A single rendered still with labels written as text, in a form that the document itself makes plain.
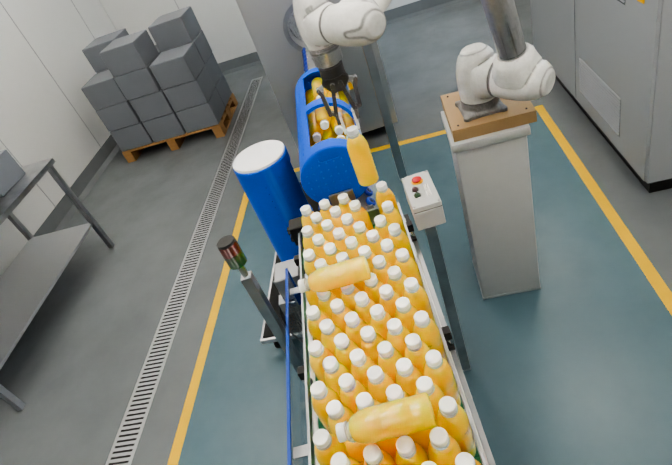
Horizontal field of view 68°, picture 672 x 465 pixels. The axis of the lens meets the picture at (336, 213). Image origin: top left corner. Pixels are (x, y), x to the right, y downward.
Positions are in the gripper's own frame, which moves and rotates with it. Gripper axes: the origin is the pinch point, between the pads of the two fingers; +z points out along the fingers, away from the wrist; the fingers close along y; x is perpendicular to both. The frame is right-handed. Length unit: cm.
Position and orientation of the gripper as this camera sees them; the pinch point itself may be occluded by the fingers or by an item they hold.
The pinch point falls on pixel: (349, 121)
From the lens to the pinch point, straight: 161.3
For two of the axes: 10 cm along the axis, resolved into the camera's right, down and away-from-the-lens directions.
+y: -9.5, 3.0, 1.1
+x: 0.9, 5.9, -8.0
